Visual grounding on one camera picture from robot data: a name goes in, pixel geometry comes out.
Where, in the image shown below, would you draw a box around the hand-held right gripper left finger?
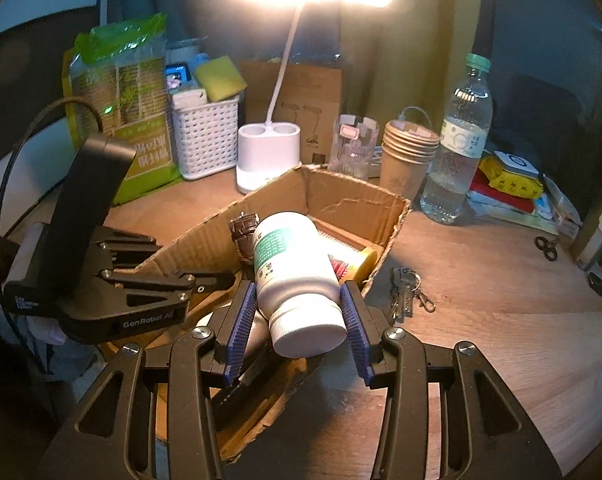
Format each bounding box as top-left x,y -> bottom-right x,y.
38,280 -> 258,480

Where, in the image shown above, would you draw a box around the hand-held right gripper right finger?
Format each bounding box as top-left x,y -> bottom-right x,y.
341,280 -> 562,480

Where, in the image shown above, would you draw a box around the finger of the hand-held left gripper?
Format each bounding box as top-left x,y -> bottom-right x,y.
101,267 -> 234,306
98,227 -> 162,271

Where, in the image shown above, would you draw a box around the wristwatch with black strap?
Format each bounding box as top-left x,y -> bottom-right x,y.
229,212 -> 259,263

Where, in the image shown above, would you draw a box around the red can with gold lid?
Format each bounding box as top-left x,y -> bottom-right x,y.
331,245 -> 379,283

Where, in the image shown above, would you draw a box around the white pill bottle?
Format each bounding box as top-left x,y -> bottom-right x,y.
253,212 -> 349,358

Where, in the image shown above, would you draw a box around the cardboard box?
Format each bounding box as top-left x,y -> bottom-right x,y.
106,162 -> 413,461

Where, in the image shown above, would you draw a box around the bunch of keys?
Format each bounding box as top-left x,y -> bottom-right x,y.
388,266 -> 437,323

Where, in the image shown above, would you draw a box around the white woven plastic basket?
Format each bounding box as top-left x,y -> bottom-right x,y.
171,95 -> 240,181

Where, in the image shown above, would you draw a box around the white desk lamp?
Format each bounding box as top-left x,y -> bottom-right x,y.
213,0 -> 404,193

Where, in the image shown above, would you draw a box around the green food bag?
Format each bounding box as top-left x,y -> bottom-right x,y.
63,12 -> 182,206

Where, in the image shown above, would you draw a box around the white small carton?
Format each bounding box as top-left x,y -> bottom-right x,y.
172,89 -> 207,108

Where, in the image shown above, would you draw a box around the blue small item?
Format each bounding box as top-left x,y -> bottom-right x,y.
166,62 -> 192,93

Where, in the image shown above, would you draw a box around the stack of brown paper cups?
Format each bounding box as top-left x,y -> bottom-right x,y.
379,119 -> 441,203

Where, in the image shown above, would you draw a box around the clear glass cup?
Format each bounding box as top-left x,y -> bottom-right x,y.
327,115 -> 379,181

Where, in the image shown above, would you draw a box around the yellow green sponge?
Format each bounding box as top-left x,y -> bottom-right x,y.
196,56 -> 245,103

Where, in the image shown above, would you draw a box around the clear plastic water bottle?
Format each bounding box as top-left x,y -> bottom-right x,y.
420,53 -> 494,225

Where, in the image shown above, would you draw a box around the black scissors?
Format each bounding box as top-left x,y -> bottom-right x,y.
534,235 -> 559,262

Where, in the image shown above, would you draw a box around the brown cardboard package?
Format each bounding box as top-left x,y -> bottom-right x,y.
236,60 -> 343,166

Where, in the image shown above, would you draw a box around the yellow wipes packet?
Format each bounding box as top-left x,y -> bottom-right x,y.
478,152 -> 544,198

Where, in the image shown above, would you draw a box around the white plastic packs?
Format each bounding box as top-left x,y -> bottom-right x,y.
534,175 -> 582,236

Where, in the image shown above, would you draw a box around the metal tumbler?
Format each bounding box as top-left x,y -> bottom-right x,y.
571,195 -> 602,273

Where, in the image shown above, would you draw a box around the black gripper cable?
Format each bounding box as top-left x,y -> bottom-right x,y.
0,100 -> 104,241

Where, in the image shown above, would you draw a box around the white charging cable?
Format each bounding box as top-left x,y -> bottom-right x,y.
398,106 -> 434,133

